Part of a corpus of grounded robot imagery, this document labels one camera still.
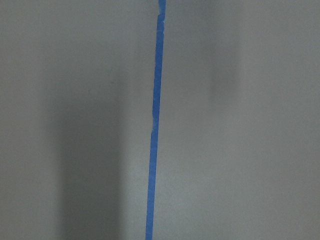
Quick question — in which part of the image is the blue tape line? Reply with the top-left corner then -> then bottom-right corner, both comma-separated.
145,0 -> 167,240

